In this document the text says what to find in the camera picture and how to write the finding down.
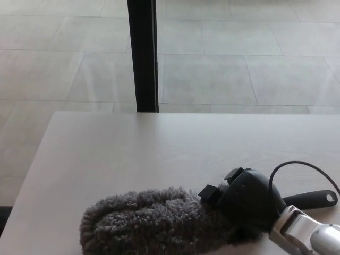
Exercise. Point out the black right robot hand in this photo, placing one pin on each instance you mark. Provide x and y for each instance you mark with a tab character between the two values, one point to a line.
249	196

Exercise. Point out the grey fluffy microfibre duster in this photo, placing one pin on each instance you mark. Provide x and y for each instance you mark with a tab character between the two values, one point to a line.
148	220

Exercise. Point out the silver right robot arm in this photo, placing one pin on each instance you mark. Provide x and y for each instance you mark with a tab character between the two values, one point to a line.
305	233

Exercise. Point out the black vertical window frame post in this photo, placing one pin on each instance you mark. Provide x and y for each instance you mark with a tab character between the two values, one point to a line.
143	55

